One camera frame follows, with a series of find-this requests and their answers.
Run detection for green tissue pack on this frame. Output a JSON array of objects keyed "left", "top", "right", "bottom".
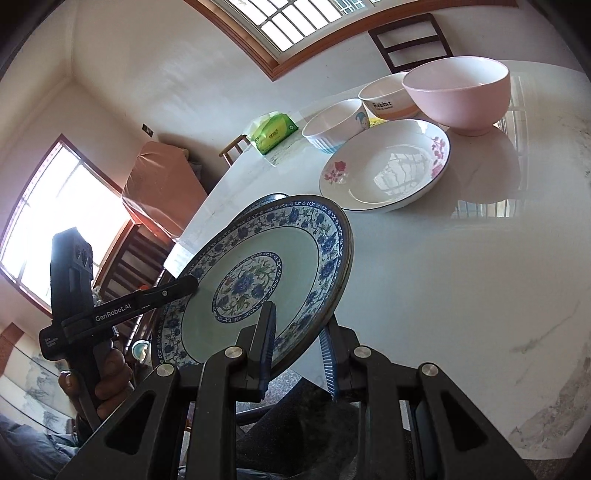
[{"left": 246, "top": 112, "right": 298, "bottom": 155}]

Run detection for blue ribbed white bowl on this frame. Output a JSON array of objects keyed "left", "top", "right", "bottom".
[{"left": 303, "top": 99, "right": 370, "bottom": 154}]

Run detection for black wall switch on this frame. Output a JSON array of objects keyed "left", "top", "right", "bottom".
[{"left": 141, "top": 124, "right": 154, "bottom": 138}]

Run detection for side window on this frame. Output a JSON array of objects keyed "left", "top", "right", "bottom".
[{"left": 1, "top": 135, "right": 130, "bottom": 313}]

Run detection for white pink-flower plate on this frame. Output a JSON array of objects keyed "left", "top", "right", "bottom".
[{"left": 318, "top": 119, "right": 451, "bottom": 213}]

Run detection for large pink bowl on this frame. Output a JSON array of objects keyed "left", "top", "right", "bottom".
[{"left": 403, "top": 56, "right": 511, "bottom": 136}]

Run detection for light wooden chair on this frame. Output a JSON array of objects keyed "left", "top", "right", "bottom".
[{"left": 218, "top": 134, "right": 250, "bottom": 167}]

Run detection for small blue floral plate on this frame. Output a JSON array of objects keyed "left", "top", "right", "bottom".
[{"left": 151, "top": 195, "right": 353, "bottom": 376}]

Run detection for orange cloth covered furniture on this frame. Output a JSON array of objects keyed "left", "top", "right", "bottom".
[{"left": 121, "top": 141, "right": 206, "bottom": 243}]

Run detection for white Rabbit bowl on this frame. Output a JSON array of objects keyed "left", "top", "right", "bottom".
[{"left": 358, "top": 72, "right": 419, "bottom": 121}]

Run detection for wooden framed barred window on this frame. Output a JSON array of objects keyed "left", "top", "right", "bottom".
[{"left": 188, "top": 0, "right": 517, "bottom": 81}]

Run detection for dark wooden chair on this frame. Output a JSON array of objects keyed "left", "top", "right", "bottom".
[{"left": 369, "top": 13, "right": 454, "bottom": 73}]

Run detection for dark wooden bench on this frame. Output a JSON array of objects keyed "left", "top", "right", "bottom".
[{"left": 94, "top": 221, "right": 173, "bottom": 302}]

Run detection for white cup on floor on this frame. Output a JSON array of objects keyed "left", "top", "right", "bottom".
[{"left": 131, "top": 340, "right": 150, "bottom": 364}]

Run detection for large blue floral plate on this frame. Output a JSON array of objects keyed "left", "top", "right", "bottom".
[{"left": 233, "top": 193, "right": 287, "bottom": 222}]

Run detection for person's left hand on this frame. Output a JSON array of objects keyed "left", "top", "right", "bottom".
[{"left": 58, "top": 348, "right": 134, "bottom": 421}]

